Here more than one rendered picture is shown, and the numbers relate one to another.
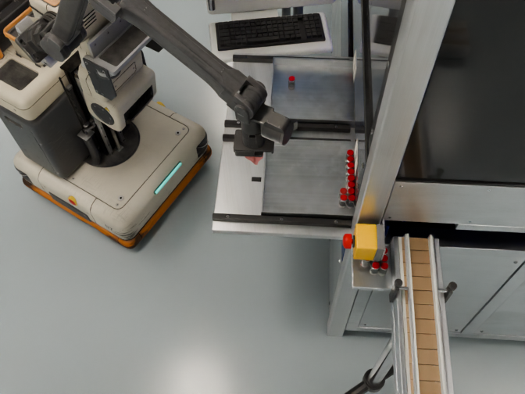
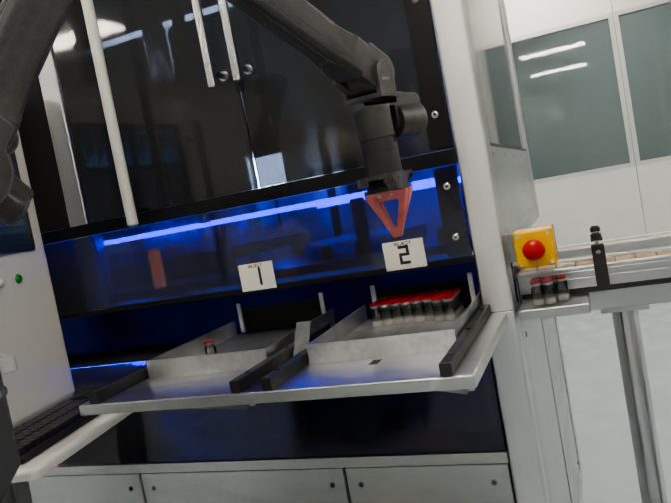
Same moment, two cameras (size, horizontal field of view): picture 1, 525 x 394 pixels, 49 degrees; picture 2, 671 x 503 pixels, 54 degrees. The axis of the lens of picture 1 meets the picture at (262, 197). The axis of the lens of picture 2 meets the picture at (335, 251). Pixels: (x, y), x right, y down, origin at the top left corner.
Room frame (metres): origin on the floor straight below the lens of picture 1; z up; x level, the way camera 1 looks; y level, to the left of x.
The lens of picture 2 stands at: (0.67, 1.05, 1.14)
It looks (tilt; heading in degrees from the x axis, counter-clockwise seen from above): 4 degrees down; 286
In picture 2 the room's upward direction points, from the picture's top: 11 degrees counter-clockwise
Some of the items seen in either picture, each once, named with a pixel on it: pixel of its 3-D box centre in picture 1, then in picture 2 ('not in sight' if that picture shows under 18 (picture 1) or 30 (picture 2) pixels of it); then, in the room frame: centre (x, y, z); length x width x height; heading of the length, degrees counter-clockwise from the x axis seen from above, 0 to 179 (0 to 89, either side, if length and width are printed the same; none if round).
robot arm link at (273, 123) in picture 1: (266, 116); (386, 102); (0.85, -0.02, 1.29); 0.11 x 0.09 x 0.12; 58
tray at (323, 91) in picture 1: (322, 91); (248, 341); (1.26, -0.21, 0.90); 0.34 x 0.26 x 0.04; 84
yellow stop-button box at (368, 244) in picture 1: (367, 241); (535, 247); (0.66, -0.27, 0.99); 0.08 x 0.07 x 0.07; 84
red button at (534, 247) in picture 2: (350, 241); (533, 250); (0.66, -0.22, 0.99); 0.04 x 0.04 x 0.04; 84
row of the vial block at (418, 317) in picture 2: (350, 178); (412, 310); (0.91, -0.26, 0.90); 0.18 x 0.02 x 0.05; 175
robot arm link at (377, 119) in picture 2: (254, 120); (377, 124); (0.86, 0.01, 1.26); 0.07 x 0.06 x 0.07; 58
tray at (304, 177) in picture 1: (320, 178); (403, 324); (0.92, -0.17, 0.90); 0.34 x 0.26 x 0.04; 85
